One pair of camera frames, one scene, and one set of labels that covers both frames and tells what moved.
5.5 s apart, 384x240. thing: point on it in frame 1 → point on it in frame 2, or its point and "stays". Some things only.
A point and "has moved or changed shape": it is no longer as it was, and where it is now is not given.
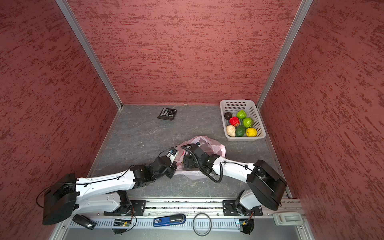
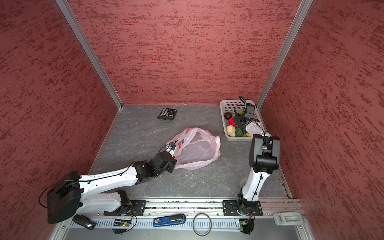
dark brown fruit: x=227 y=115 stays
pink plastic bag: x=209 y=146 has moved or changed shape
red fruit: x=234 y=121 stays
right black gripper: x=191 y=162 → x=237 y=118
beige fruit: x=230 y=130 stays
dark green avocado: x=240 y=131 stays
